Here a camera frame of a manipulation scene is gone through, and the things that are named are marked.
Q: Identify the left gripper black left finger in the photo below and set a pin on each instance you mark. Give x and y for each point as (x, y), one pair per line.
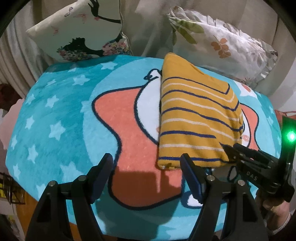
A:
(50, 218)

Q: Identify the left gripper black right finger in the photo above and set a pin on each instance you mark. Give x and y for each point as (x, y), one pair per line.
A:
(243, 220)

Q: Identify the yellow striped knit sweater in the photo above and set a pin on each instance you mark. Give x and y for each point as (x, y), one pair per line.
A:
(196, 120)

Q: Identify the right hand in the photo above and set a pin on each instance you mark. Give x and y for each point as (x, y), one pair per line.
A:
(278, 212)

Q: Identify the red cloth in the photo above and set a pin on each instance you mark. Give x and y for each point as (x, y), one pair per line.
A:
(281, 114)

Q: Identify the pink cloth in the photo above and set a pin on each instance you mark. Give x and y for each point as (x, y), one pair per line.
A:
(9, 122)

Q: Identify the turquoise star cartoon blanket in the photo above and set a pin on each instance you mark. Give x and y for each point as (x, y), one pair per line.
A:
(75, 113)

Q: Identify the white pillow with leaf print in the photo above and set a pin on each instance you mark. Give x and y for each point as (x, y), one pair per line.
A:
(220, 47)

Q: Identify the beige striped curtain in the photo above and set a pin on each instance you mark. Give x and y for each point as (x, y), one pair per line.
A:
(22, 61)

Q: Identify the white pillow with black figure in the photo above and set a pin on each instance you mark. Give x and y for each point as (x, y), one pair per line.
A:
(82, 30)

